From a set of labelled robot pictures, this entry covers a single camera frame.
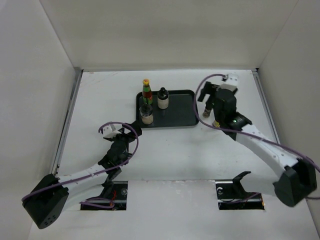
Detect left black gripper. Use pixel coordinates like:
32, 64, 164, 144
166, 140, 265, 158
108, 120, 141, 149

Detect small dark spice bottle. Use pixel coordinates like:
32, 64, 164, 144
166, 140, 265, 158
202, 100, 213, 118

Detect clear jar black lid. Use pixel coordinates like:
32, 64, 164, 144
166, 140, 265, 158
139, 103, 154, 125

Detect red green sauce bottle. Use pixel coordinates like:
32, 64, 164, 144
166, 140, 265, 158
142, 78, 153, 105

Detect white bottle black cap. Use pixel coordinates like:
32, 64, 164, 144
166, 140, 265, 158
157, 87, 169, 110

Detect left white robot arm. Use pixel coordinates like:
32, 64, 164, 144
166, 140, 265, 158
21, 120, 142, 230

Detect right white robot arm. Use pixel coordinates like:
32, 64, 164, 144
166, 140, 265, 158
194, 79, 320, 207

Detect black plastic tray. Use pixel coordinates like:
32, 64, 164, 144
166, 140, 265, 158
135, 89, 199, 129

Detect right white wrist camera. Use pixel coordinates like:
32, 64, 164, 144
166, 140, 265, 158
220, 73, 239, 93

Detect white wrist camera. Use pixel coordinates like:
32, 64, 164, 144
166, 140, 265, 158
100, 124, 120, 139
220, 73, 239, 93

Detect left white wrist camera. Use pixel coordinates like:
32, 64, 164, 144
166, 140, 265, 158
100, 124, 120, 139

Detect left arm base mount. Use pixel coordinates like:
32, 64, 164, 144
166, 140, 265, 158
80, 181, 128, 211

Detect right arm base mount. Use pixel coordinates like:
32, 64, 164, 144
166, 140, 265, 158
215, 171, 265, 211

